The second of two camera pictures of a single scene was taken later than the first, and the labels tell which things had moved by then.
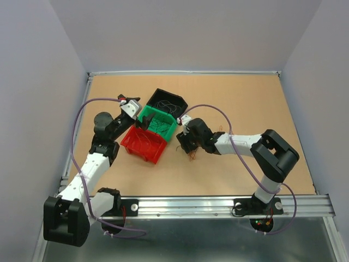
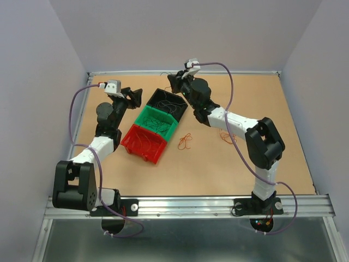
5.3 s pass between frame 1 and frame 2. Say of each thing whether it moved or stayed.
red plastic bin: stayed
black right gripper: moved
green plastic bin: stayed
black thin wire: stayed
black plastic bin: stayed
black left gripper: moved
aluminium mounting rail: stayed
